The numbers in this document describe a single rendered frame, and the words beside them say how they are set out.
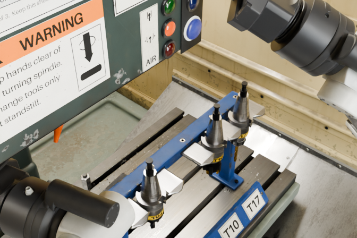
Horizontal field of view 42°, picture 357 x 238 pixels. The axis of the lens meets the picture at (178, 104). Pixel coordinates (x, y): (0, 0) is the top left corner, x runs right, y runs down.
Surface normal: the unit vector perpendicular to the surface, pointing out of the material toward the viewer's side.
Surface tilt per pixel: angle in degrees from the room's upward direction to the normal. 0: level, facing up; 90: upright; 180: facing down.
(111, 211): 89
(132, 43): 90
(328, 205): 24
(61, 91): 90
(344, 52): 60
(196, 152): 0
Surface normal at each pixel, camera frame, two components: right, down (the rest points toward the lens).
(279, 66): -0.65, 0.48
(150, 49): 0.76, 0.42
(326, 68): -0.26, 0.73
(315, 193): -0.26, -0.50
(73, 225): 0.08, -0.87
